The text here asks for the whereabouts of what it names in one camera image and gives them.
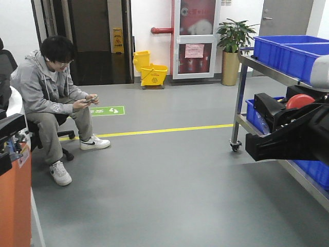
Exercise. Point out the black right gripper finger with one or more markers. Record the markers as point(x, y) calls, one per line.
point(289, 142)
point(270, 110)

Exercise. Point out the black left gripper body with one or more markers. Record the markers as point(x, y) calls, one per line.
point(10, 148)

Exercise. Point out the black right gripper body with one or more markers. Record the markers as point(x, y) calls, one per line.
point(319, 124)

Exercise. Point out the red mushroom push button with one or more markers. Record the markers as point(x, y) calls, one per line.
point(299, 100)

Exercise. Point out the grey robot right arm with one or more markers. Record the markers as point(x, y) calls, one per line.
point(319, 76)

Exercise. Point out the orange robot base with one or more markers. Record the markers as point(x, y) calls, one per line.
point(16, 202)

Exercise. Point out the blue bin on cart top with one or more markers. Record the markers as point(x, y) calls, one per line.
point(292, 55)

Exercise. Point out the seated person grey hoodie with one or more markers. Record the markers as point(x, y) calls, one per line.
point(44, 82)

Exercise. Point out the steel cart with wheels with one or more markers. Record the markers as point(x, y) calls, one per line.
point(253, 123)

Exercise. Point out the potted plant gold pot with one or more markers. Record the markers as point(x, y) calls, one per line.
point(233, 35)

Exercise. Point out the yellow mop bucket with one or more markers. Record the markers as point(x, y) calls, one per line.
point(152, 75)

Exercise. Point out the yellow wet floor sign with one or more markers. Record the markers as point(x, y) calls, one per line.
point(118, 46)

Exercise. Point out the red fire hose cabinet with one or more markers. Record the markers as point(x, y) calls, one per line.
point(194, 39)

